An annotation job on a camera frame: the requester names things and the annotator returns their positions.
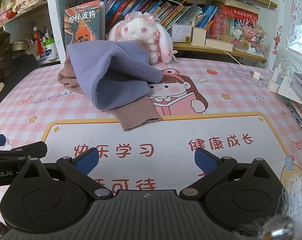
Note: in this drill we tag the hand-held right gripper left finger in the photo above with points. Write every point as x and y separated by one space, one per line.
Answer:
87 160

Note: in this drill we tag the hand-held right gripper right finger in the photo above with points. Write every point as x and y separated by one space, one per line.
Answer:
206 161

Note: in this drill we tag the purple and pink sweater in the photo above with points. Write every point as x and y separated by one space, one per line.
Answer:
110 75

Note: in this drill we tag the pink checkered desk mat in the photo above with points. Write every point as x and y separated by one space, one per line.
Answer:
141 135

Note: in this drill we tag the olive dark cloth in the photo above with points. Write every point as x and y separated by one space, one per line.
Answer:
0 55

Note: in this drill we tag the white fluffy fur trim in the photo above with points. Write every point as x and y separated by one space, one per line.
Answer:
294 195

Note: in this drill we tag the round metal tin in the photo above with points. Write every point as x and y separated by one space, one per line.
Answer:
18 46

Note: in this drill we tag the white jar with green lid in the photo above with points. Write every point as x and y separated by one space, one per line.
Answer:
50 51

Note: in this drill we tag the red tassel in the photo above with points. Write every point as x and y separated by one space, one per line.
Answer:
38 43

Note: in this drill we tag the white paper card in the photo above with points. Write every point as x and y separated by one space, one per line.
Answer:
286 87

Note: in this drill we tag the wooden bookshelf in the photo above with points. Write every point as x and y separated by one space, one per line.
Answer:
216 52

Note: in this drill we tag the stack of books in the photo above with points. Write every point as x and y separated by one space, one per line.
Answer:
301 100

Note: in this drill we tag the pen holder with pens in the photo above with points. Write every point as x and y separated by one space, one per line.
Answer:
42 36

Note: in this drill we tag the small white card box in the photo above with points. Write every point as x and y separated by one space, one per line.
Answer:
181 33

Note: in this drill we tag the colourful flower ornament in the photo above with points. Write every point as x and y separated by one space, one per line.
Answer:
248 35

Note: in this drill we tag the dragon cover fantasy book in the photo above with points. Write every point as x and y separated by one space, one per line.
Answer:
83 22

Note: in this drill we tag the white bunny plush toy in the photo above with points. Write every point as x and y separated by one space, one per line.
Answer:
138 30

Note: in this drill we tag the row of colourful books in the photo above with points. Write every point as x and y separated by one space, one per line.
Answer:
171 11

